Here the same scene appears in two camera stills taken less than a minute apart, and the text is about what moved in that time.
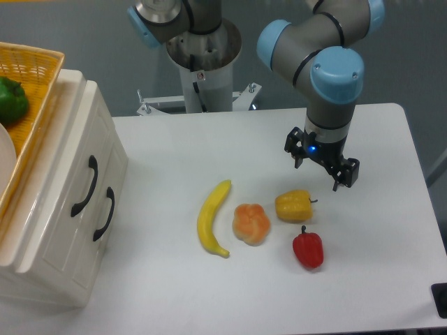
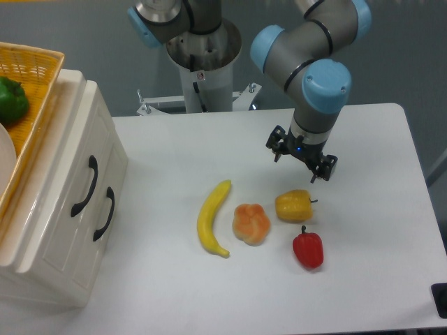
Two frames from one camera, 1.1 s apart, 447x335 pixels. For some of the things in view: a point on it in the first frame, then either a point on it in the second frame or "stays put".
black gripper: [328, 154] to [309, 153]
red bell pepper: [308, 248] stays put
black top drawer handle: [93, 164] stays put
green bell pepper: [14, 102] stays put
